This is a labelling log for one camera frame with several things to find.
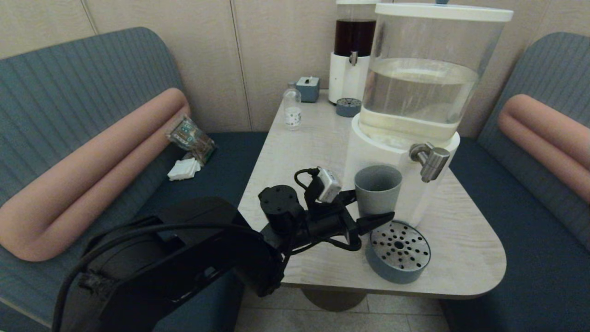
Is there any small blue tissue box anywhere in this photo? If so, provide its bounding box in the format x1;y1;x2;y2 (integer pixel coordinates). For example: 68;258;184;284
296;76;320;103

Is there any pink cylindrical bolster cushion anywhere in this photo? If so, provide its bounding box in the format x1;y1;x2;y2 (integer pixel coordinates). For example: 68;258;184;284
497;94;590;204
0;88;191;262

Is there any clear water dispenser white base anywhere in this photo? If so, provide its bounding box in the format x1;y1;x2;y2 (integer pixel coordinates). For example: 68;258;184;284
343;0;513;229

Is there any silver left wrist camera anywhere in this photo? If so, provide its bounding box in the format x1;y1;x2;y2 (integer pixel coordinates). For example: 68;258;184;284
317;167;342;203

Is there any blue upholstered booth sofa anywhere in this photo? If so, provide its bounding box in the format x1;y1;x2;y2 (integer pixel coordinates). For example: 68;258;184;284
438;31;590;332
0;26;268;332

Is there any shiny printed snack packet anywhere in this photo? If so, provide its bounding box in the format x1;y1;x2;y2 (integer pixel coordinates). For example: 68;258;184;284
166;115;217;166

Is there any dark beverage dispenser white base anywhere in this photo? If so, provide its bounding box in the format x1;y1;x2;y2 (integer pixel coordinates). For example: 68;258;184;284
329;0;379;105

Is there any bronze table pedestal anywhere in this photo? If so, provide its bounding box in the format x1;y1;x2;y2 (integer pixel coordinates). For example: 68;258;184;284
302;288;368;312

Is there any blue round drip tray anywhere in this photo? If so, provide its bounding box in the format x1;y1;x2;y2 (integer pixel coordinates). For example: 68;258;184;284
336;98;362;118
366;220;431;284

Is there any grey-blue plastic cup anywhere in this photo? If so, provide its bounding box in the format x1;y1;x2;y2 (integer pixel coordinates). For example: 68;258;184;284
354;165;403;217

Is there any clear plastic bottle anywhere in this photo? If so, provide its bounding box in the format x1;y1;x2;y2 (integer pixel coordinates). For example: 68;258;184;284
283;82;302;131

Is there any white paper napkin stack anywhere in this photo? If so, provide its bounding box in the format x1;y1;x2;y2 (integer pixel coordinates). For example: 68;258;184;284
167;158;202;181

